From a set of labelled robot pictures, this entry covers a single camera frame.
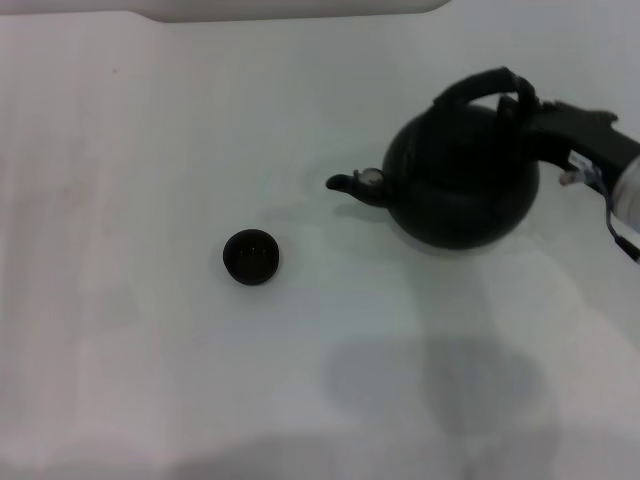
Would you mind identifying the black round teapot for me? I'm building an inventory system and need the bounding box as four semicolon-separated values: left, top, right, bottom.
325;67;544;251

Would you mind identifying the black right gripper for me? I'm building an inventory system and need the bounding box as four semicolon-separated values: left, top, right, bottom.
494;75;640;177

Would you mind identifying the small dark teacup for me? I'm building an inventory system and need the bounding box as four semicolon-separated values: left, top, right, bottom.
222;227;280;287

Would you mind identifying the right wrist cable with plug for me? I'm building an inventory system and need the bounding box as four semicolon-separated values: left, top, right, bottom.
557;167;640;265

